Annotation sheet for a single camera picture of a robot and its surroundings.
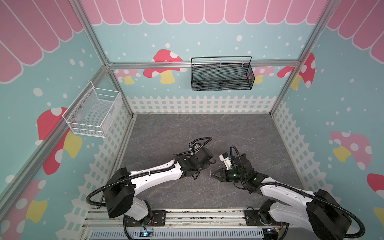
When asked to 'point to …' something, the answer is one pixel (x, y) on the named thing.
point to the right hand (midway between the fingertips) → (210, 175)
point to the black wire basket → (211, 73)
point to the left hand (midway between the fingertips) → (205, 164)
